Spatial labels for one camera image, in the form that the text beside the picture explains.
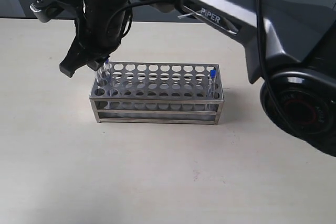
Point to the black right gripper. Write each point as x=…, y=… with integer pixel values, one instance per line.
x=99, y=28

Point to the blue-capped tube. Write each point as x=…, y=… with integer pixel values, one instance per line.
x=103, y=72
x=103, y=86
x=211, y=84
x=110, y=91

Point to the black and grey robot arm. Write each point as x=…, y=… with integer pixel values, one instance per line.
x=291, y=46

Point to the stainless steel test tube rack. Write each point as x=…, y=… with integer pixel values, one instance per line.
x=172, y=93

